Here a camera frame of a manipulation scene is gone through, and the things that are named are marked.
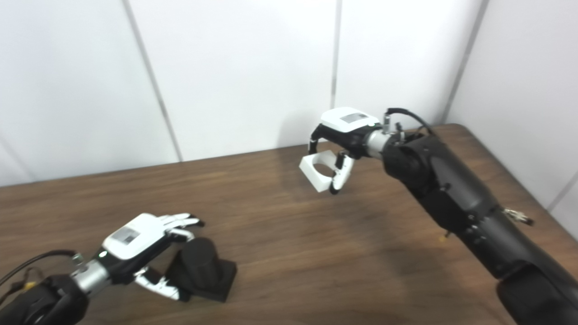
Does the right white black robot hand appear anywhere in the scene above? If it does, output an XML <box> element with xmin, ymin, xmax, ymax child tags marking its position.
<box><xmin>308</xmin><ymin>107</ymin><xmax>382</xmax><ymax>195</ymax></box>

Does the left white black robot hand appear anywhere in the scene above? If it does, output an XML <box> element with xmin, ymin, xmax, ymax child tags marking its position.
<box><xmin>93</xmin><ymin>212</ymin><xmax>205</xmax><ymax>302</ymax></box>

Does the white square piece with hole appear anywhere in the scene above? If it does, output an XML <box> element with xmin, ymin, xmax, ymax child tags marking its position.
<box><xmin>299</xmin><ymin>150</ymin><xmax>345</xmax><ymax>193</ymax></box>

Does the black peg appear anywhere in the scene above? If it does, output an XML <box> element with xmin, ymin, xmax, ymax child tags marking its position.
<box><xmin>165</xmin><ymin>237</ymin><xmax>238</xmax><ymax>303</ymax></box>

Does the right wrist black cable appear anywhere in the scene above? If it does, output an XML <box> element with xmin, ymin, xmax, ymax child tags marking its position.
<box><xmin>383</xmin><ymin>107</ymin><xmax>436</xmax><ymax>136</ymax></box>

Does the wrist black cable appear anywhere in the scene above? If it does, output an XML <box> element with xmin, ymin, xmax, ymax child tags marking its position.
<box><xmin>383</xmin><ymin>107</ymin><xmax>436</xmax><ymax>136</ymax></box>
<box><xmin>0</xmin><ymin>250</ymin><xmax>84</xmax><ymax>287</ymax></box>

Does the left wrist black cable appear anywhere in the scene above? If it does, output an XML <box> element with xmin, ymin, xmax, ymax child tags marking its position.
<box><xmin>0</xmin><ymin>250</ymin><xmax>84</xmax><ymax>287</ymax></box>

